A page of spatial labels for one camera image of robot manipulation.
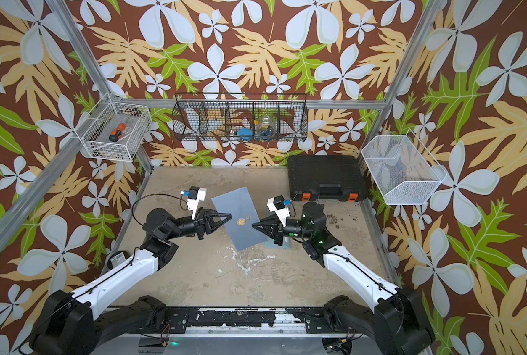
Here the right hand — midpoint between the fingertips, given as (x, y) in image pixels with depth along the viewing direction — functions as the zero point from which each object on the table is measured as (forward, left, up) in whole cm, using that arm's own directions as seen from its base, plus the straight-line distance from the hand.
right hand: (255, 225), depth 70 cm
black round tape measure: (-1, +56, -22) cm, 60 cm away
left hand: (0, +7, +5) cm, 9 cm away
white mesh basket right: (+23, -57, +1) cm, 62 cm away
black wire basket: (+52, +7, +6) cm, 53 cm away
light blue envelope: (-7, -9, +1) cm, 11 cm away
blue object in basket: (+43, +5, +4) cm, 43 cm away
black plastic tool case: (+37, -34, -18) cm, 54 cm away
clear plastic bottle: (+45, -4, +3) cm, 46 cm away
